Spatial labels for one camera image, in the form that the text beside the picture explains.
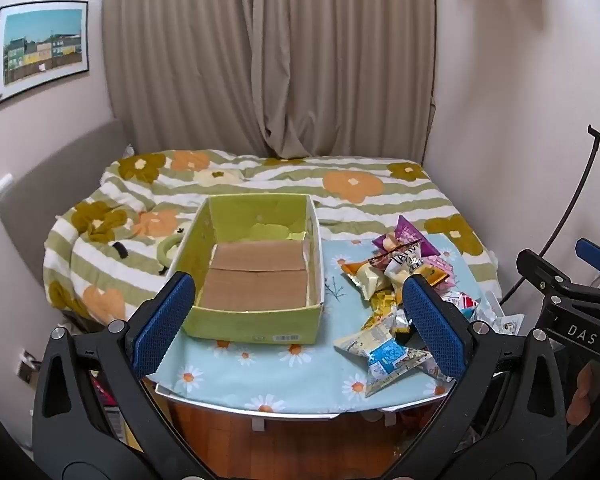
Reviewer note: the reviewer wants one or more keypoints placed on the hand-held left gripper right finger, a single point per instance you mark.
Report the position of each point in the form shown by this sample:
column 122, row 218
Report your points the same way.
column 435, row 330

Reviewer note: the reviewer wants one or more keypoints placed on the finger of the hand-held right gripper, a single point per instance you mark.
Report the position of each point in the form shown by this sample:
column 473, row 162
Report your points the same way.
column 597, row 257
column 545, row 277

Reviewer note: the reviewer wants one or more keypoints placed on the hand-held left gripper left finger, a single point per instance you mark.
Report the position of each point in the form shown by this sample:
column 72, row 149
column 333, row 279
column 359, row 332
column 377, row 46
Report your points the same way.
column 162, row 327

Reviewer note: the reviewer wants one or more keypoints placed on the pile of mixed snacks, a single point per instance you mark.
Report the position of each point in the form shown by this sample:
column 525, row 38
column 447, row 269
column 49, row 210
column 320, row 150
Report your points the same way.
column 380, row 355

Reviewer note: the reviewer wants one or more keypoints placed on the pink marshmallow packet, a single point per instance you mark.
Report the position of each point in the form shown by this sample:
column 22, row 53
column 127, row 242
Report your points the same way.
column 439, row 269

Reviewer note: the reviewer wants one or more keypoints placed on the green cardboard box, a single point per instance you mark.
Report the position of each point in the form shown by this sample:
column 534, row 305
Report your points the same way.
column 260, row 280

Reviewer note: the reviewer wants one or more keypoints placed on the person's right hand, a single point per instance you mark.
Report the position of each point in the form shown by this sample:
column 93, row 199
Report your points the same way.
column 592, row 385

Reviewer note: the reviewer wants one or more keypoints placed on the green round object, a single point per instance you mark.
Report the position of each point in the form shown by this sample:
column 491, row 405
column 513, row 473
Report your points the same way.
column 166, row 252

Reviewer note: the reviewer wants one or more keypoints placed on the cream and orange snack packet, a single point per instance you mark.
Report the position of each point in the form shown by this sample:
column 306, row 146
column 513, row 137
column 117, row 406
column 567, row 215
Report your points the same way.
column 366, row 277

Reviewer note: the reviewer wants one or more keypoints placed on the purple snack packet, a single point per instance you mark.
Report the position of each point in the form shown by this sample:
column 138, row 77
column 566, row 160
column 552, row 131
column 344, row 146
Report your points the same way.
column 405, row 235

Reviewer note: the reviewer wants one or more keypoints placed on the black curved stand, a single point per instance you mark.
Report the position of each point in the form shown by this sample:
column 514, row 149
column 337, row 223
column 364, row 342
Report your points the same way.
column 598, row 136

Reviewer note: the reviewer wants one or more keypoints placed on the white table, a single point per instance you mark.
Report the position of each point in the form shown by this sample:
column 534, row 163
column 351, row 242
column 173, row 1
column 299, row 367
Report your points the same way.
column 258, row 424

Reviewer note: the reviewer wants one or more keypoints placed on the daisy print tablecloth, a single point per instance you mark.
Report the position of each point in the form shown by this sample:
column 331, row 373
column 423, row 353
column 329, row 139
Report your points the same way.
column 290, row 375

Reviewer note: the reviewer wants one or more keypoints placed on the grey headboard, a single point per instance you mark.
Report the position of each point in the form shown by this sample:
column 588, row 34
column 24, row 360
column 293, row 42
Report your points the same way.
column 55, row 180

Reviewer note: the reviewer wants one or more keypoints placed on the floral striped blanket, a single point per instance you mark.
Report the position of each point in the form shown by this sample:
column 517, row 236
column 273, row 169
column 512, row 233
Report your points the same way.
column 280, row 180

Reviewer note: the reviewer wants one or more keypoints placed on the beige curtain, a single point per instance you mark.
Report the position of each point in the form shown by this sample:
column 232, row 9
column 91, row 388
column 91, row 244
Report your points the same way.
column 260, row 55

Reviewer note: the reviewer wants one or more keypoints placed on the wall socket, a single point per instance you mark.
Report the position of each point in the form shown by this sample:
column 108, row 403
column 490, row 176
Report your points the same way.
column 27, row 365

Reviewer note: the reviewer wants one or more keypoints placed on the white wall switch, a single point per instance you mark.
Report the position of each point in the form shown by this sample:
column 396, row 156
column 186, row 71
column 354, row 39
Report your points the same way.
column 3, row 184

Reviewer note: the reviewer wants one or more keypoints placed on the framed wall poster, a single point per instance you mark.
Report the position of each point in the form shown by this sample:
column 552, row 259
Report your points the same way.
column 42, row 50

